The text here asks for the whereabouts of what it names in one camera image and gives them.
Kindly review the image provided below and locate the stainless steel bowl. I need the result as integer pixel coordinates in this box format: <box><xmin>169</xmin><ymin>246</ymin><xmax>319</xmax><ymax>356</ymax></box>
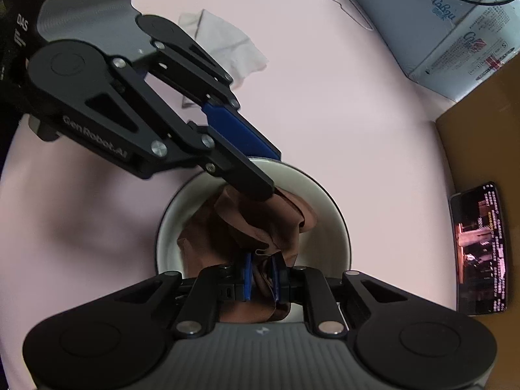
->
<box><xmin>156</xmin><ymin>158</ymin><xmax>354</xmax><ymax>326</ymax></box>

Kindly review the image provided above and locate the brown cleaning cloth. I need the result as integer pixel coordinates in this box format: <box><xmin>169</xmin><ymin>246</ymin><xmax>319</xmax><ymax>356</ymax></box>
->
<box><xmin>177</xmin><ymin>185</ymin><xmax>317</xmax><ymax>323</ymax></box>

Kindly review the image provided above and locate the white crumpled tissue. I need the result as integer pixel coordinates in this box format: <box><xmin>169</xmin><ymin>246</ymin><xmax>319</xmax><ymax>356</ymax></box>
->
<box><xmin>177</xmin><ymin>9</ymin><xmax>269</xmax><ymax>91</ymax></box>

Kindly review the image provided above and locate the black smartphone playing video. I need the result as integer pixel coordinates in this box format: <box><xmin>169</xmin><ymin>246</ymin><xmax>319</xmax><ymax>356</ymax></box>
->
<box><xmin>449</xmin><ymin>181</ymin><xmax>509</xmax><ymax>316</ymax></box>

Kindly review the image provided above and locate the brown cardboard box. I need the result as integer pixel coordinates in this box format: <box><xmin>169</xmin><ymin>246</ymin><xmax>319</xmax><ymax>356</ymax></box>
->
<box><xmin>435</xmin><ymin>57</ymin><xmax>519</xmax><ymax>389</ymax></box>

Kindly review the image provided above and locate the light blue carton box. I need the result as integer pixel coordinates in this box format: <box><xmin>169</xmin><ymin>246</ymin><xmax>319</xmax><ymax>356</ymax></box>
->
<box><xmin>355</xmin><ymin>0</ymin><xmax>519</xmax><ymax>101</ymax></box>

